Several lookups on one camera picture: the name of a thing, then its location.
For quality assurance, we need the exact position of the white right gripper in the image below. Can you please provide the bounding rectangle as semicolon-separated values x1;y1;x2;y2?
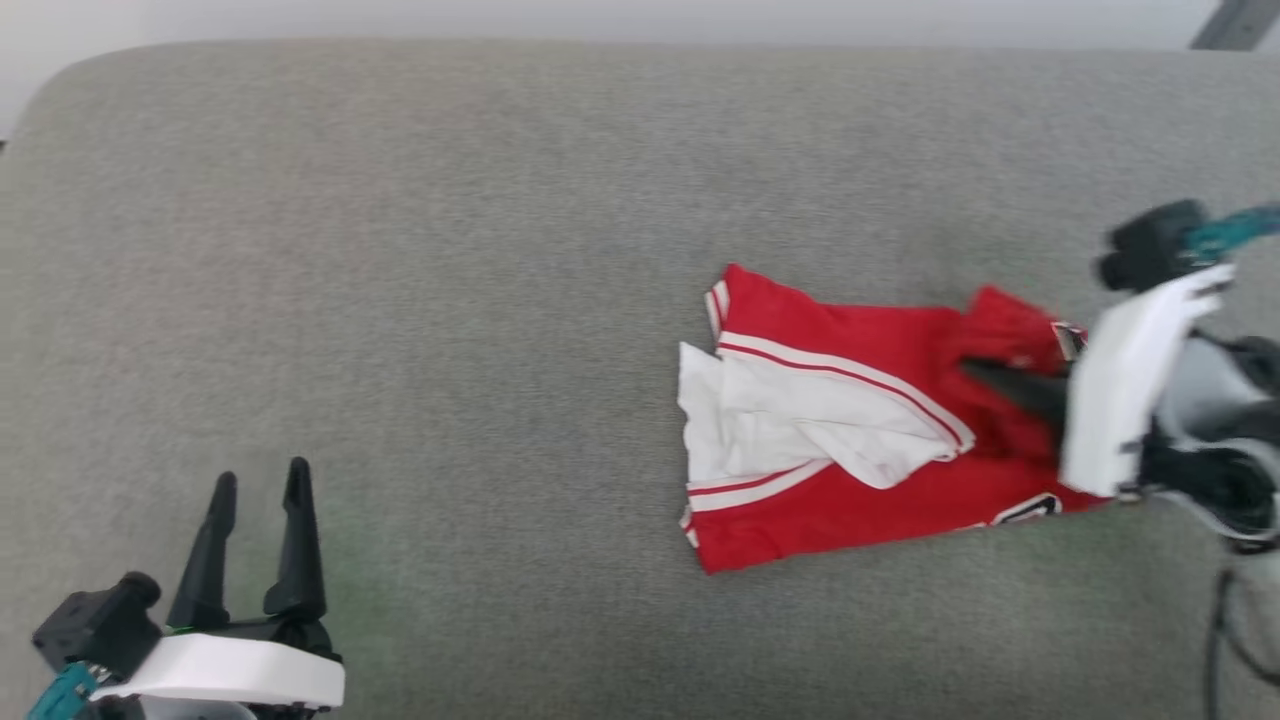
960;262;1239;501

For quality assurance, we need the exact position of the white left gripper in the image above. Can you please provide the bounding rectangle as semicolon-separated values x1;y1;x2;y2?
88;457;347;720

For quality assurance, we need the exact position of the red and white garment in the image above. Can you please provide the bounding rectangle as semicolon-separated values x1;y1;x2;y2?
677;262;1113;577

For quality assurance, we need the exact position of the teal left camera connector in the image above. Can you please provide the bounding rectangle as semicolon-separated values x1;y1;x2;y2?
27;661;98;720

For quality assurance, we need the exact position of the teal camera connector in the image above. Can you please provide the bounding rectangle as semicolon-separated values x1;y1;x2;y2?
1184;203;1280;263
27;661;98;720

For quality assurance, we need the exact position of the teal right camera connector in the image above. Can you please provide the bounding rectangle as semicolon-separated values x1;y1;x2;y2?
1184;203;1280;263

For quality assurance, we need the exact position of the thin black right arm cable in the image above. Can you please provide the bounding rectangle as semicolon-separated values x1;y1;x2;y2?
1203;563;1280;720

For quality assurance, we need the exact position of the grey metal post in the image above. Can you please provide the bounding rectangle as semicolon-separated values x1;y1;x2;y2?
1188;0;1280;52

